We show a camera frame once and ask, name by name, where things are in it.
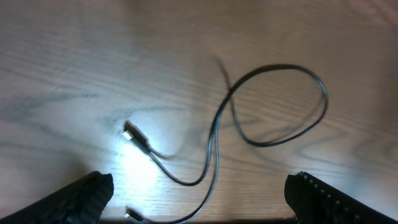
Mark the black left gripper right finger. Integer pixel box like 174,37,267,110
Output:
284,171,397,224

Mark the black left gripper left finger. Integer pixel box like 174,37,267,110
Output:
1,171,114,224

